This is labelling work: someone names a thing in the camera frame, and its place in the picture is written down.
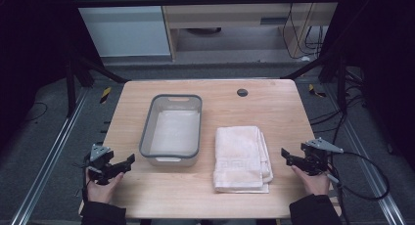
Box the person's left hand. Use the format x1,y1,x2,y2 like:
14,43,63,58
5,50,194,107
85,171,125,205

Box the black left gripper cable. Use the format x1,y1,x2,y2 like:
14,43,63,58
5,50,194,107
81,172,90,204

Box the black floor cables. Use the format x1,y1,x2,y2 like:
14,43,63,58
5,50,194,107
308,67,370,145

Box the person's right hand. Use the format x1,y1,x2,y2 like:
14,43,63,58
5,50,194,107
291,164,331,197

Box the folded white towel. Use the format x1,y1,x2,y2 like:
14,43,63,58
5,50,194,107
212,125,275,195

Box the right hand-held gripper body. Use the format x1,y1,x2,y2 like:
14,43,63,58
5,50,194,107
300,137,345,177

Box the aluminium floor rail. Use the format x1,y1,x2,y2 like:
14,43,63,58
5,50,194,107
9,87,90,225
322,82,409,225

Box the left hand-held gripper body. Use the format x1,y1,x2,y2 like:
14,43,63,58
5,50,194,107
82,143,115,186

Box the white cabinet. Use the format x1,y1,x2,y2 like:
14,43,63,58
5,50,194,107
69,0,173,59

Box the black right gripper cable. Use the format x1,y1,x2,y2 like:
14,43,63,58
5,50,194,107
326,151,392,225

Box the yellow and black tape strip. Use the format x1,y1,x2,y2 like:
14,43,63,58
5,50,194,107
307,83,328,99
99,86,113,105

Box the black horizontal frame bar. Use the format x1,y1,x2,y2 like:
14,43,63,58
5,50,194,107
72,0,343,9

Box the black cables under desk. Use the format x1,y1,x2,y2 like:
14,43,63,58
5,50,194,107
281,3,327,62

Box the black metal stand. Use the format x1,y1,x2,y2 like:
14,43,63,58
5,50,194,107
64,45,130,119
281,50,365,115

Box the thin black floor cable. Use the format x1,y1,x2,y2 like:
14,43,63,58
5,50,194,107
23,101,49,123

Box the grey-rimmed clear plastic basin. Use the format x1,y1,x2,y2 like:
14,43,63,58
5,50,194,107
138,93,204,168

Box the light wooden desk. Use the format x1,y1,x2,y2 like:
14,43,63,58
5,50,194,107
159,0,343,61

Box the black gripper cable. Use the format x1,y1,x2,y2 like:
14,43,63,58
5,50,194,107
81,172,90,204
326,151,392,225

